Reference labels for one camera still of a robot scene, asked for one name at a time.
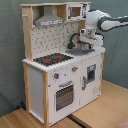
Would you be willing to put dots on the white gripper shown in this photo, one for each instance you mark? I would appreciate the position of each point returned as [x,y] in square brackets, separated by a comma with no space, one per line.
[90,36]

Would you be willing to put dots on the small steel pot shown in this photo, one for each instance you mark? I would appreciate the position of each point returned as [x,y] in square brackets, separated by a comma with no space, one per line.
[85,46]

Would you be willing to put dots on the white oven door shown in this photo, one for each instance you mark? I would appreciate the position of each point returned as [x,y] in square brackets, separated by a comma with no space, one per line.
[63,99]

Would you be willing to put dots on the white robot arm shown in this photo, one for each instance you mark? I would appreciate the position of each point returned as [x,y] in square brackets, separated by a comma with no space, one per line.
[96,19]

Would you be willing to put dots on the wooden toy kitchen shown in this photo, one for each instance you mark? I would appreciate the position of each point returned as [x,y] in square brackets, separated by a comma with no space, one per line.
[46,40]

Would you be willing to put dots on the black toy faucet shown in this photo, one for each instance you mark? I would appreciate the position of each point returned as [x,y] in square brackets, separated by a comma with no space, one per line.
[71,44]

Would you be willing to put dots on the grey sink basin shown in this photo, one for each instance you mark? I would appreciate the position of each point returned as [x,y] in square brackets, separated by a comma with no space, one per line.
[78,51]

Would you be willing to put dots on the toy microwave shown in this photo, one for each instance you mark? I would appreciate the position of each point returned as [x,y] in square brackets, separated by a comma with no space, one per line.
[77,11]

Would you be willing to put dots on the right red stove knob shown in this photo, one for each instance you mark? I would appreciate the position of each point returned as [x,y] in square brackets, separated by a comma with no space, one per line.
[74,68]

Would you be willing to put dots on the red stove knob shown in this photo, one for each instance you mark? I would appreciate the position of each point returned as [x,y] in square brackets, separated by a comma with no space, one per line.
[56,76]
[74,68]

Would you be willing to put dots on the white cabinet door with dispenser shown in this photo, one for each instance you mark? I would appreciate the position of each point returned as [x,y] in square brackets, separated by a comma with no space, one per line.
[90,79]

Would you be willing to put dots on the green backdrop curtain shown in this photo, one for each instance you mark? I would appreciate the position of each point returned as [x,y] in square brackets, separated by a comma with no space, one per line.
[12,49]

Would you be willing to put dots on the black stovetop with red burners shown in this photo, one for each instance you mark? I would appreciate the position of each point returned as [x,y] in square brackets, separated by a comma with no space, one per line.
[52,59]

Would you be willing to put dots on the grey range hood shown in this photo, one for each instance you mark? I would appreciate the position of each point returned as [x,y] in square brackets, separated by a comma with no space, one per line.
[48,18]

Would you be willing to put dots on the left red stove knob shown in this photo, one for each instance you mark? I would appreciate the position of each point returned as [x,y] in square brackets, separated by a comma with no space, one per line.
[56,76]

